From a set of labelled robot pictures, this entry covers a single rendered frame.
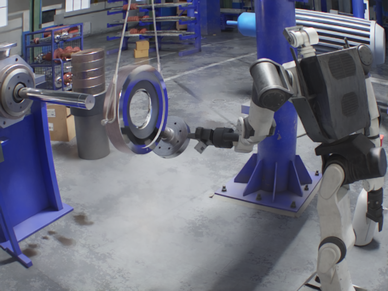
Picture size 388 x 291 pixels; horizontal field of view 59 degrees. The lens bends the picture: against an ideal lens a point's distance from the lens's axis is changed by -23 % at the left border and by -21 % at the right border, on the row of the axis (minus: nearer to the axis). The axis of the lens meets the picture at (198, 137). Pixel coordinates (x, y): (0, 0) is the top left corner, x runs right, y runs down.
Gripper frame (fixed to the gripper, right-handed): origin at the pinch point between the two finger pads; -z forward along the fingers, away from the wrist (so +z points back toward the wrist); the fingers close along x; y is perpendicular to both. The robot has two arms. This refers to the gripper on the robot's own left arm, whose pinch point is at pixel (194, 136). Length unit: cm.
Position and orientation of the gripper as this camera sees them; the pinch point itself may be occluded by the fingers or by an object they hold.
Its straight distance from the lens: 192.8
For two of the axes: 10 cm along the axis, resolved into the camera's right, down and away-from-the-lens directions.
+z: 8.9, 0.6, -4.5
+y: -2.1, 9.3, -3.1
